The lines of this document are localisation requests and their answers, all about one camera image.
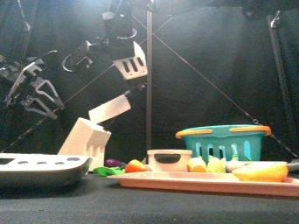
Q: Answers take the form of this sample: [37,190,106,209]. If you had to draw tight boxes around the orange toy fruit slice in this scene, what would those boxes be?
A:
[124,158,148,174]

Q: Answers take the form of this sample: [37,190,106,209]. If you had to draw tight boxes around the yellow toy corn rounded piece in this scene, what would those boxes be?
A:
[205,155,228,174]

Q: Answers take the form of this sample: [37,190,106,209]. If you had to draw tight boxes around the white toy cleaver black handle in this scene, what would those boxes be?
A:
[88,90,136,125]

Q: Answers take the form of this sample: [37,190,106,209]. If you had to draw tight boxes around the purple toy eggplant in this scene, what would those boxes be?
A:
[102,157,127,169]

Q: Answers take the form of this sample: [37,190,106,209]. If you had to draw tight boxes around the teal basket orange handles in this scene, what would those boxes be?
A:
[173,124,273,163]

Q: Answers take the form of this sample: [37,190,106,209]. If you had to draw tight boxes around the grey round object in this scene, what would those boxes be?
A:
[285,159,299,173]

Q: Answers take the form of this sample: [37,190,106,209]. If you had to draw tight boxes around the black wrist camera with cable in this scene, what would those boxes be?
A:
[60,38,113,74]

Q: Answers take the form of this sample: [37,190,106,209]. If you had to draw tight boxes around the yellow toy food piece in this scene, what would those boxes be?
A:
[231,161,291,184]

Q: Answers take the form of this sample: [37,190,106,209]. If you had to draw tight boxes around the beige wooden knife block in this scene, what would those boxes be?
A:
[56,116,112,172]

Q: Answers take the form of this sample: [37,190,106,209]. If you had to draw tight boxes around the black cloth backdrop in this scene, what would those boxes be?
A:
[0,0,299,176]

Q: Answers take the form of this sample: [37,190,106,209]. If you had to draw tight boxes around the yellow toy corn flat-ended piece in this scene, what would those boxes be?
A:
[185,156,208,173]

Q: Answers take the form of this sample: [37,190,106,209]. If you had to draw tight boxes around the thin vertical metal frame pole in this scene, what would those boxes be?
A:
[144,0,155,160]

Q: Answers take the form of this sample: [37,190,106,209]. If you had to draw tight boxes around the grey toy appliance with buttons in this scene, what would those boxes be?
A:
[0,152,93,188]

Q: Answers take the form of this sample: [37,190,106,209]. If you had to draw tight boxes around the dark slanted metal frame pole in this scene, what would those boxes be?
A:
[265,10,299,147]

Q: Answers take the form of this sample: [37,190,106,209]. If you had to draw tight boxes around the pink plastic tray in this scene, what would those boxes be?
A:
[106,170,299,198]

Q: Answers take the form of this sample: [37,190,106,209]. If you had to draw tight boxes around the green toy leaf vegetable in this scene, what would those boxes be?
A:
[92,165,127,178]

